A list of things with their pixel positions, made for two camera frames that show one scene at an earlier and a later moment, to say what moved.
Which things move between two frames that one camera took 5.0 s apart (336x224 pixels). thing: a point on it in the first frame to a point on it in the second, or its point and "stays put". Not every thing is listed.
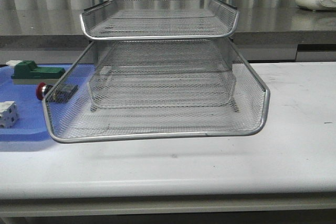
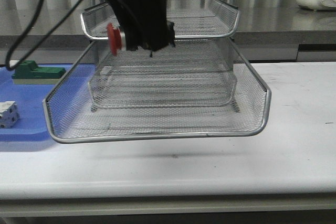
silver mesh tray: [142, 88] stays put
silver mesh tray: [159, 18] stays put
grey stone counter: [60, 28] stays put
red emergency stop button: [62, 93] to [116, 38]
